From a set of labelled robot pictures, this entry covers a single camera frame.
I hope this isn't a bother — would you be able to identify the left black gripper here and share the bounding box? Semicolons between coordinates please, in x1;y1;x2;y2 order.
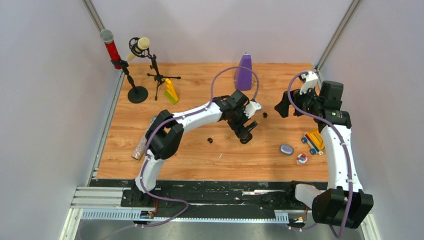
227;106;258;140

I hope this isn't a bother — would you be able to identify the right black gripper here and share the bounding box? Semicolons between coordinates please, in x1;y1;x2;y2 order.
273;83;322;119

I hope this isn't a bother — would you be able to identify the black earbud charging case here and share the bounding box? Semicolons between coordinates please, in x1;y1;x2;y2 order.
239;133;253;144

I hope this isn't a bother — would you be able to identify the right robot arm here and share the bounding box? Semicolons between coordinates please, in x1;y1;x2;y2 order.
274;81;374;229

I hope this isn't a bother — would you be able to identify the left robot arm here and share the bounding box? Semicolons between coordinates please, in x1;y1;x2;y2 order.
133;90;263;207

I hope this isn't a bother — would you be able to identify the lavender oval charging case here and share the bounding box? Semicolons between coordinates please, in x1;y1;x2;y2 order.
279;143;294;156

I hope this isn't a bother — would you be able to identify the colourful toy truck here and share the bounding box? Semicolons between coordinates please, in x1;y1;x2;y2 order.
301;128;325;155

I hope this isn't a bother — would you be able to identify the purple metronome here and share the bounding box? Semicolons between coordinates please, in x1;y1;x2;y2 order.
233;52;253;91

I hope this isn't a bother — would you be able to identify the small red white toy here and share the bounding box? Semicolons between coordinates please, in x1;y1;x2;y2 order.
296;153;308;165

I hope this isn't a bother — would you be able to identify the yellow green toy block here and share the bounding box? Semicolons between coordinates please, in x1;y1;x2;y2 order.
164;78;179;105

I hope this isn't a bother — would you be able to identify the silver glitter microphone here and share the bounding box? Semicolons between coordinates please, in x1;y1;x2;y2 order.
131;115;157;161

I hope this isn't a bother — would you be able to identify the black round-base mic stand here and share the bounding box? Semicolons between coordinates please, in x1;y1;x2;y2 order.
111;59;149;104

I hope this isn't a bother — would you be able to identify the beige condenser microphone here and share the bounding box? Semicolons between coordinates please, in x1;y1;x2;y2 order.
126;37;150;62

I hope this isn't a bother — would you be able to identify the red microphone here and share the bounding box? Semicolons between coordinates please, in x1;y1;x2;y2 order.
99;29;122;70

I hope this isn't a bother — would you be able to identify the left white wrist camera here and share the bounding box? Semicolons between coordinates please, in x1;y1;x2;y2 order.
244;100;263;119

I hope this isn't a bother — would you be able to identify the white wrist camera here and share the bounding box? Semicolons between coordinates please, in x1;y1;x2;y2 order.
244;100;263;119
298;70;320;95

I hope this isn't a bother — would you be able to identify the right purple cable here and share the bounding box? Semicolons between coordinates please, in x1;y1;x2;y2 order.
287;70;355;239

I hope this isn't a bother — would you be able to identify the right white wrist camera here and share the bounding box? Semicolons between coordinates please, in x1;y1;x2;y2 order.
298;70;320;95

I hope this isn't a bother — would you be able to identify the slotted cable duct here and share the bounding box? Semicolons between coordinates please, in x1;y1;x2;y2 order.
81;209;290;223

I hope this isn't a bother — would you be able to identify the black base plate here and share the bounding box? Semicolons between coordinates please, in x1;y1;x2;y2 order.
89;179;311;220

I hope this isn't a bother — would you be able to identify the aluminium frame rail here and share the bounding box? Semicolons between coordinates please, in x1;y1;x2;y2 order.
70;186;126;209

